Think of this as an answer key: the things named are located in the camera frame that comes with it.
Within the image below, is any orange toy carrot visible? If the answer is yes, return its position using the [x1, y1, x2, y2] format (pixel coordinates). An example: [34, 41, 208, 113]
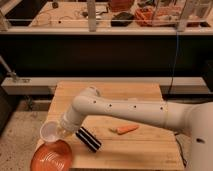
[110, 125, 139, 135]

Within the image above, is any black box on shelf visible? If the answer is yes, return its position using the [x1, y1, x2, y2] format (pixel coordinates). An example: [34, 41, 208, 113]
[111, 12, 134, 27]

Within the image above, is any metal clamp bracket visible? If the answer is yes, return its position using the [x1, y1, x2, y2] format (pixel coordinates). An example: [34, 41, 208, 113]
[0, 55, 31, 84]

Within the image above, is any orange ceramic bowl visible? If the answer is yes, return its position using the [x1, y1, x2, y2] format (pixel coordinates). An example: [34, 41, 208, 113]
[30, 140, 73, 171]

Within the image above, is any orange plastic crate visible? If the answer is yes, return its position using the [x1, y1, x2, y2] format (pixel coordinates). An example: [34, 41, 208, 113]
[134, 8, 174, 27]

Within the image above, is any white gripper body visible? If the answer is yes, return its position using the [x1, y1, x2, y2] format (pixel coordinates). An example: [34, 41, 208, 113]
[56, 113, 82, 139]

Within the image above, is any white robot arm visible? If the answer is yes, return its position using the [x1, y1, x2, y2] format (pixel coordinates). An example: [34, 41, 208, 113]
[60, 87, 213, 171]

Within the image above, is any wooden workbench shelf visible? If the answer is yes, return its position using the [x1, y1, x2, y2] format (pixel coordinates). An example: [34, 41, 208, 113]
[0, 0, 213, 35]

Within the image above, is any blue hanging cable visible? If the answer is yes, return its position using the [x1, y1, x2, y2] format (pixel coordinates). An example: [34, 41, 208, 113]
[167, 32, 181, 95]

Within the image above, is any white ceramic cup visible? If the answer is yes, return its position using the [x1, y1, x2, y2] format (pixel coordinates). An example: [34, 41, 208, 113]
[40, 121, 59, 143]

